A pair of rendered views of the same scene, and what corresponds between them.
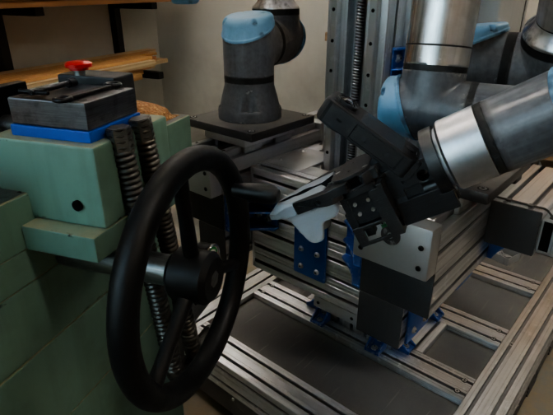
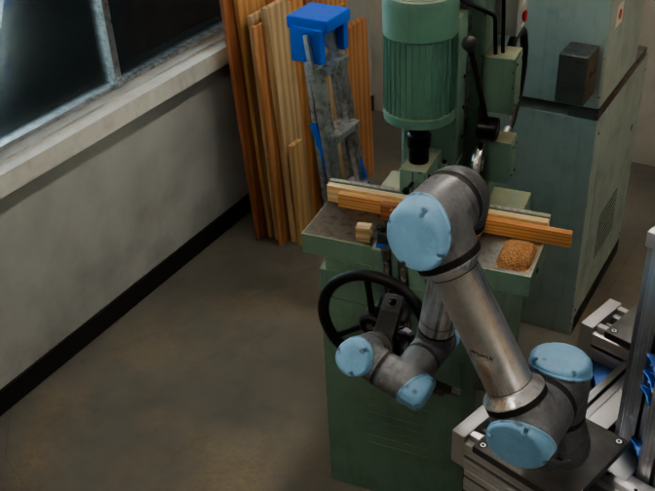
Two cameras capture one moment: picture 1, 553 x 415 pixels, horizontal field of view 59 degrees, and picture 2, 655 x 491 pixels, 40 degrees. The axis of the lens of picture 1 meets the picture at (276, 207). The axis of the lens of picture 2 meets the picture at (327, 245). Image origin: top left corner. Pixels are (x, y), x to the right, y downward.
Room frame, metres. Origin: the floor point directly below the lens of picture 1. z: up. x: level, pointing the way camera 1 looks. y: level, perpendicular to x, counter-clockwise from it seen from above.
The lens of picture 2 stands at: (0.54, -1.64, 2.16)
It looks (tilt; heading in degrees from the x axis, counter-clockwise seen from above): 33 degrees down; 96
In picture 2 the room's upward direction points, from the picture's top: 3 degrees counter-clockwise
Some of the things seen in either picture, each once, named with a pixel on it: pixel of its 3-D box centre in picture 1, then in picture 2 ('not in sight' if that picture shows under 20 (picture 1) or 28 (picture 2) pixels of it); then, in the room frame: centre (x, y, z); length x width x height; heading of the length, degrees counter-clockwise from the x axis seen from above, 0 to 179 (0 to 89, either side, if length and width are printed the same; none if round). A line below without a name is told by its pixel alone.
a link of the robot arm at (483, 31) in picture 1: (467, 64); (557, 382); (0.83, -0.32, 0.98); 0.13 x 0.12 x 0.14; 61
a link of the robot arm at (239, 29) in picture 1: (249, 43); not in sight; (1.16, 0.06, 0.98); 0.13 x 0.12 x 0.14; 153
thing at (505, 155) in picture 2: not in sight; (496, 156); (0.78, 0.54, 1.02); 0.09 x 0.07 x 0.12; 161
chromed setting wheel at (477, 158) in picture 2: not in sight; (479, 164); (0.73, 0.50, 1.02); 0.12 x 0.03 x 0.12; 71
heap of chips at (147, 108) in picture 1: (133, 109); (517, 251); (0.81, 0.24, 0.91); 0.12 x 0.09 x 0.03; 71
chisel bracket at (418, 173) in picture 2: not in sight; (421, 172); (0.58, 0.43, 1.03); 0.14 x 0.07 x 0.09; 71
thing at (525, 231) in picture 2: not in sight; (449, 217); (0.65, 0.39, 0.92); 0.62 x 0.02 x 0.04; 161
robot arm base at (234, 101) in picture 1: (249, 95); not in sight; (1.15, 0.06, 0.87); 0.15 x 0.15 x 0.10
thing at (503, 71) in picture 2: not in sight; (502, 79); (0.78, 0.57, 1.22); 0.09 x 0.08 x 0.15; 71
